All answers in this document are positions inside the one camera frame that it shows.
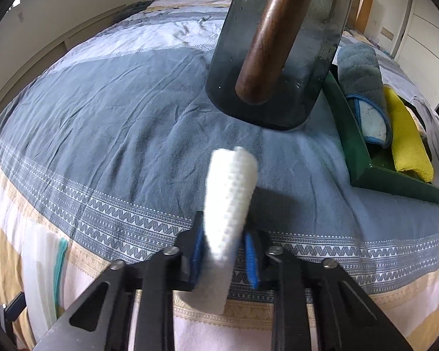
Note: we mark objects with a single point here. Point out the grey fluffy towel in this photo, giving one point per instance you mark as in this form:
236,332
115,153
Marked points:
362,73

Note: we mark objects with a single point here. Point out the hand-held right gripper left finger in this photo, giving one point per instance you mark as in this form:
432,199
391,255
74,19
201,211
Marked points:
196,254

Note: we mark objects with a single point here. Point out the grey white patterned cloth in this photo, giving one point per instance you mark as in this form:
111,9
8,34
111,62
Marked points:
437,135

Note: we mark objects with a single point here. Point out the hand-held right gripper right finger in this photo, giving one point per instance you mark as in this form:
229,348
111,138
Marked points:
251,263

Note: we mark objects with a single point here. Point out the white towel teal stripe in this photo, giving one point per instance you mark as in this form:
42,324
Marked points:
44,270

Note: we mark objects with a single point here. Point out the striped grey bed quilt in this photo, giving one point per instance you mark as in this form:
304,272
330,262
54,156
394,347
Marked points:
113,124

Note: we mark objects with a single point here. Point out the smoky transparent container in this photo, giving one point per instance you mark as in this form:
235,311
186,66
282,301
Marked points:
314,62

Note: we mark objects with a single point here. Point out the black stand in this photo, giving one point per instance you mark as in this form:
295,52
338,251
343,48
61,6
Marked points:
11,310

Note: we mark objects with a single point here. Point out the white waffle cloth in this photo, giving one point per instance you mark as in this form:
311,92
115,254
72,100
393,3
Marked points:
230,197

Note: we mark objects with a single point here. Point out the white wardrobe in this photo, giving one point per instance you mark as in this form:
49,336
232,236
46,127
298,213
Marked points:
424,33

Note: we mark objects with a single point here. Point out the green box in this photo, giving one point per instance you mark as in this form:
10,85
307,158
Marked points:
355,142

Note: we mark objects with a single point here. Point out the beige wall socket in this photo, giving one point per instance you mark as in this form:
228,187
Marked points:
387,33

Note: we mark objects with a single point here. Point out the yellow cloth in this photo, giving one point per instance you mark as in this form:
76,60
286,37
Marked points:
409,139

